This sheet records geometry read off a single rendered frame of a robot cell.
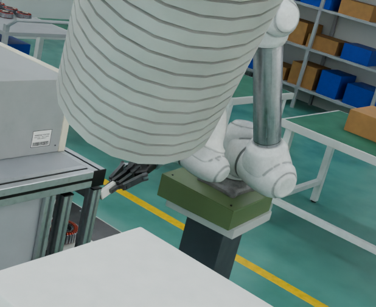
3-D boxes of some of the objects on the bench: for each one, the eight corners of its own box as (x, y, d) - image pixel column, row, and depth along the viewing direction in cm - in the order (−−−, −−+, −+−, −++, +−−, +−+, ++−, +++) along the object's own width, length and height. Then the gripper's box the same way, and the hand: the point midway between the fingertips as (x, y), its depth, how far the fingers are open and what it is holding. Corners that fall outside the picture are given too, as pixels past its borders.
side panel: (28, 301, 166) (47, 190, 156) (35, 307, 165) (55, 195, 155) (-71, 338, 144) (-56, 211, 134) (-64, 345, 143) (-48, 217, 133)
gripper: (164, 175, 221) (114, 212, 207) (137, 161, 228) (87, 197, 214) (162, 157, 216) (111, 194, 202) (134, 144, 224) (84, 179, 210)
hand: (107, 190), depth 210 cm, fingers closed
